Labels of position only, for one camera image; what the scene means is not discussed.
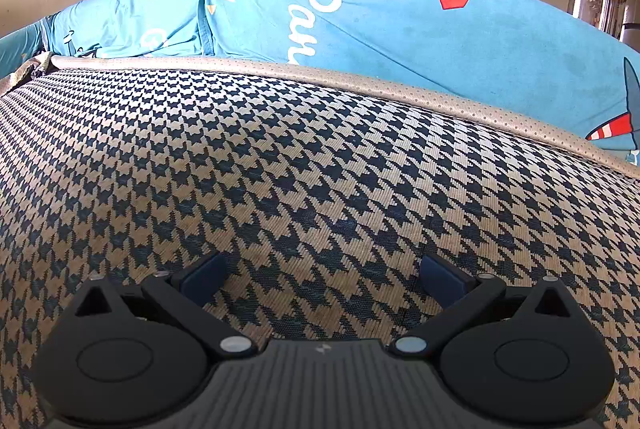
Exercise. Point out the houndstooth seat mat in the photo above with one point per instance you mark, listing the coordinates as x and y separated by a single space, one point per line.
300 169

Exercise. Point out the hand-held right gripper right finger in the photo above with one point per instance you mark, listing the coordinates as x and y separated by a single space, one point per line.
442 279

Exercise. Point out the blue printed sofa cover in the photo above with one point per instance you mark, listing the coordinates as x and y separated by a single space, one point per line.
375 19

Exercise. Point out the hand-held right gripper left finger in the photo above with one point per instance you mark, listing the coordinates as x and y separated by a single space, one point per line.
202 279

